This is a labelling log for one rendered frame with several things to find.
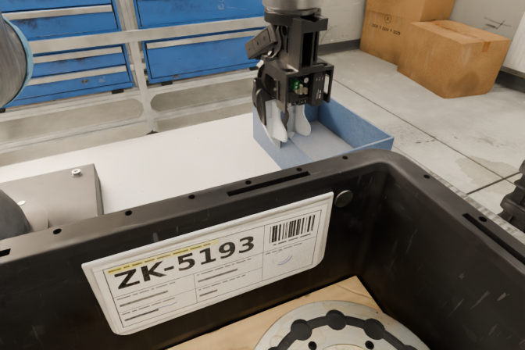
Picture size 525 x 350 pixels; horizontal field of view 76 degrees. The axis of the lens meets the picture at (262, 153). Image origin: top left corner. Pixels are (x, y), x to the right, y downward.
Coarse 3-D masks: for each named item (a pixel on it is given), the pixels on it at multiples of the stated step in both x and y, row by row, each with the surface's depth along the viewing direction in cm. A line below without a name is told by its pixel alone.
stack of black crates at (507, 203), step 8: (520, 168) 77; (520, 184) 78; (512, 192) 81; (520, 192) 79; (504, 200) 82; (512, 200) 81; (520, 200) 79; (504, 208) 82; (512, 208) 80; (520, 208) 79; (504, 216) 84; (512, 216) 82; (520, 216) 79; (512, 224) 82; (520, 224) 80
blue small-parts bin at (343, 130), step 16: (304, 112) 67; (320, 112) 67; (336, 112) 63; (352, 112) 58; (256, 128) 61; (320, 128) 67; (336, 128) 64; (352, 128) 59; (368, 128) 56; (272, 144) 57; (288, 144) 51; (304, 144) 62; (320, 144) 62; (336, 144) 62; (352, 144) 61; (368, 144) 50; (384, 144) 51; (288, 160) 53; (304, 160) 48
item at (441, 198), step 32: (320, 160) 19; (352, 160) 19; (384, 160) 19; (192, 192) 16; (224, 192) 16; (256, 192) 16; (288, 192) 17; (416, 192) 17; (448, 192) 16; (64, 224) 15; (96, 224) 15; (128, 224) 15; (160, 224) 15; (448, 224) 15; (480, 224) 15; (0, 256) 14; (32, 256) 13; (64, 256) 14; (512, 256) 13
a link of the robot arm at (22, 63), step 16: (0, 16) 38; (0, 32) 38; (16, 32) 42; (0, 48) 38; (16, 48) 41; (0, 64) 38; (16, 64) 41; (32, 64) 45; (0, 80) 37; (16, 80) 41; (0, 96) 38; (16, 96) 43
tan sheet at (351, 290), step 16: (336, 288) 23; (352, 288) 23; (288, 304) 22; (304, 304) 22; (368, 304) 22; (240, 320) 21; (256, 320) 21; (272, 320) 21; (208, 336) 20; (224, 336) 20; (240, 336) 20; (256, 336) 20
